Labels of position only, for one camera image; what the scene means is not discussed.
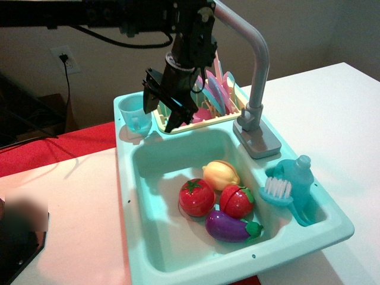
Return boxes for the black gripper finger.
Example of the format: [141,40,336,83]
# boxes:
[164,110,183,133]
[143,86,159,113]

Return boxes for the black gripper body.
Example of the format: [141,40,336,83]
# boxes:
[142,52,198,125]

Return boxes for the translucent blue plastic cup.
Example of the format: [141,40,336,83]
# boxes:
[118,93,152,139]

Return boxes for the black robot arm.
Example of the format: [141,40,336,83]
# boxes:
[1,1,217,132]

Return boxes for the magenta toy bowl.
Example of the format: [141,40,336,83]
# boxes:
[192,107,212,124]

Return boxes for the blue toy plate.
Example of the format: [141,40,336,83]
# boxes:
[202,74,229,116]

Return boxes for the yellow dish rack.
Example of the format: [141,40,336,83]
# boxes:
[170,83,248,134]

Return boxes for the pink toy plate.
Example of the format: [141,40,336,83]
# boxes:
[222,71,236,113]

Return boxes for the yellow toy lemon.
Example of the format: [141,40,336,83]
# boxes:
[202,160,240,191]

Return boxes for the red toy tomato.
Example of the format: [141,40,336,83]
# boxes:
[179,178,216,217]

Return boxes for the grey toy faucet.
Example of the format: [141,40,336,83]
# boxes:
[215,1,281,159]

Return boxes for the red toy strawberry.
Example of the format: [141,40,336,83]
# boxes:
[219,184,255,219]

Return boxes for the purple toy eggplant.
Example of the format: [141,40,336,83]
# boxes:
[205,210,264,243]

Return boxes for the red cloth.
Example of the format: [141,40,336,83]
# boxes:
[1,122,116,177]

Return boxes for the blue dish brush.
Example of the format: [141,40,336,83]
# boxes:
[259,176,313,227]

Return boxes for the blue toy soap bottle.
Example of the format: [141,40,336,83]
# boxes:
[273,155,314,211]

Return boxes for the white wall outlet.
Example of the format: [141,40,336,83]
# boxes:
[50,45,81,75]

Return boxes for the black power cable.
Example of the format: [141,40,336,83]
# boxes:
[44,53,72,158]

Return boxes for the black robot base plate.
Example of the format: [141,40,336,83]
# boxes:
[1,224,47,284]

